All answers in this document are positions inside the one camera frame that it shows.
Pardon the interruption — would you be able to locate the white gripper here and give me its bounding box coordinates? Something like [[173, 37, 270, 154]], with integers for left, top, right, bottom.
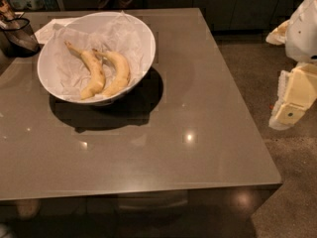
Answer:
[[265, 0, 317, 130]]

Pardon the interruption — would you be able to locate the yellow banana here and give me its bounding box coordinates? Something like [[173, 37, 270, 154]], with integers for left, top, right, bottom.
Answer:
[[93, 49, 130, 97], [64, 41, 106, 100]]

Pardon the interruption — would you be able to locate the white bowl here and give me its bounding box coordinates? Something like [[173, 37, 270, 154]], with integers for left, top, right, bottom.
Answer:
[[37, 11, 157, 105]]

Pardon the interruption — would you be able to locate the white paper liner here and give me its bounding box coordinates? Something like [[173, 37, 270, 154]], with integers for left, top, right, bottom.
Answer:
[[52, 11, 150, 101]]

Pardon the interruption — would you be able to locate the white napkin on table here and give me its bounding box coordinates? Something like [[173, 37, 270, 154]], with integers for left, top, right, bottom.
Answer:
[[34, 17, 78, 46]]

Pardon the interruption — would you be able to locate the black mesh basket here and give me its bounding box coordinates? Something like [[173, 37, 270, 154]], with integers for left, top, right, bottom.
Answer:
[[0, 18, 41, 58]]

